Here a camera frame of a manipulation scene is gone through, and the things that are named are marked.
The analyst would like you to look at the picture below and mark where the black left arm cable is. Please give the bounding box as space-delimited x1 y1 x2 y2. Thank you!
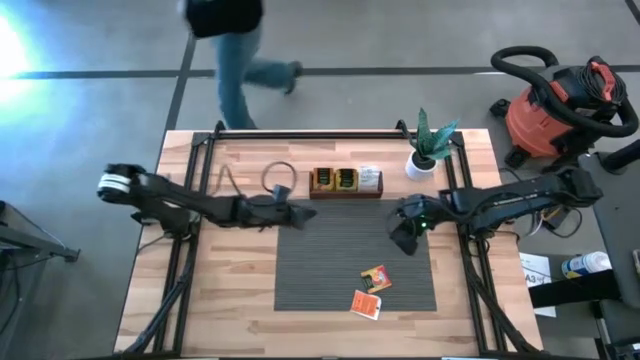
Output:
214 160 300 196

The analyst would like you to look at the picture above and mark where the white paper sheet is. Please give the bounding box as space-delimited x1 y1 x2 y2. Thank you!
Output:
518 252 557 319

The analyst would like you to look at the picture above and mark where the black metal beam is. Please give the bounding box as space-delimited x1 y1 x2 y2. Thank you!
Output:
528 269 624 309

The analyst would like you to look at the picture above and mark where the white round plant pot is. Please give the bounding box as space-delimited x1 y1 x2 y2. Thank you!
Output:
404 149 439 181

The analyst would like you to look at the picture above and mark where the white blue spray can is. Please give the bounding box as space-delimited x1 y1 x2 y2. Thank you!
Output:
560 251 613 280

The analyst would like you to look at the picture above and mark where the black power adapter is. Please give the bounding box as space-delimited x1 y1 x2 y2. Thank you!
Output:
542 207 576 231

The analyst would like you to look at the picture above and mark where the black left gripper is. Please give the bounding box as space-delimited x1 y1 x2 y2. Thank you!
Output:
239 184 319 234

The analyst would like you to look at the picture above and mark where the green snake plant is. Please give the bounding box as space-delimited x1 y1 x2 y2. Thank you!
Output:
410 107 460 162

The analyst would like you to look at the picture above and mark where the orange white paper tea packet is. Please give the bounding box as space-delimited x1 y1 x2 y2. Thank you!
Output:
358 165 381 192
349 289 383 321

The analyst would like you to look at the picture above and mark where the orange black shop vacuum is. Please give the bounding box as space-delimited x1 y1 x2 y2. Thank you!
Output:
489 54 631 179

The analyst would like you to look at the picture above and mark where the grey woven placemat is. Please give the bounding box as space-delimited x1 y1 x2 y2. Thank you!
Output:
273 198 438 312

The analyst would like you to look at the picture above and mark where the dark grey equipment stand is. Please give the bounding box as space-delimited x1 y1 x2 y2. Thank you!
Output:
578 139 640 360

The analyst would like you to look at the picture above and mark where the orange red foil tea packet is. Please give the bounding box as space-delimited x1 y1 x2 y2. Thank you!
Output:
312 167 335 192

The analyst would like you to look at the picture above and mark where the black vacuum hose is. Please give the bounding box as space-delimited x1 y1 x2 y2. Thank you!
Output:
490 45 640 139

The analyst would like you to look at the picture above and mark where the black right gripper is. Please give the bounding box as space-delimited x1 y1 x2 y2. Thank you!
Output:
387 193 454 257

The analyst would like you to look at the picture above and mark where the black metal stand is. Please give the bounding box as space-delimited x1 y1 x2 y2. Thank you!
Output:
0 199 81 351

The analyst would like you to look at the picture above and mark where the brown wooden tea organizer box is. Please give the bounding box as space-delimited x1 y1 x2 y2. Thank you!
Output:
308 166 385 200

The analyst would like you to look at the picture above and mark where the black aluminium table frame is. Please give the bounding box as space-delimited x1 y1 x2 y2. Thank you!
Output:
119 119 544 359

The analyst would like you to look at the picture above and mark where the person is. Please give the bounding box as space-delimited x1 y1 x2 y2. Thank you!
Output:
177 0 305 130

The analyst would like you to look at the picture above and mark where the floor cable bundle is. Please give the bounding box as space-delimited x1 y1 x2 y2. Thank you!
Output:
524 207 586 239

